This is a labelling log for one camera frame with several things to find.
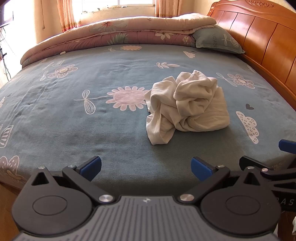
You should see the wooden headboard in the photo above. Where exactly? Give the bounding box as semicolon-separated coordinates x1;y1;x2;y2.
206;0;296;98

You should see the striped pink curtain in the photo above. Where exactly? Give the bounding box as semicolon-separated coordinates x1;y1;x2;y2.
57;0;77;33
155;0;177;18

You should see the folded pink floral quilt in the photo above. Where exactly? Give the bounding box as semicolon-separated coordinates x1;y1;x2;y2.
20;13;218;69

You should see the green floral pillow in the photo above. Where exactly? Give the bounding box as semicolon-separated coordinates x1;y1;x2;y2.
192;25;245;55

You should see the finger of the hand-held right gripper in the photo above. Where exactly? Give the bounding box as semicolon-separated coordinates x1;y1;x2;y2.
239;156;278;173
278;139;296;163

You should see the bed with blue floral sheet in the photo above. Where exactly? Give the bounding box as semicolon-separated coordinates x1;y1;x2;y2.
0;43;296;209

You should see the white bear print sweatshirt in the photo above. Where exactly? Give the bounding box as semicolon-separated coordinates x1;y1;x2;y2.
144;70;230;146

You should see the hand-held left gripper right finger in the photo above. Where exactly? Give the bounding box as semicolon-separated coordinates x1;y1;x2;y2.
178;156;270;206

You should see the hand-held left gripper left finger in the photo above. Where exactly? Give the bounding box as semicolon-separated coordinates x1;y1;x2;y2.
24;156;116;205

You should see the window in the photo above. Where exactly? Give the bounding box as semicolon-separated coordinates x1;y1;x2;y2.
74;0;156;14

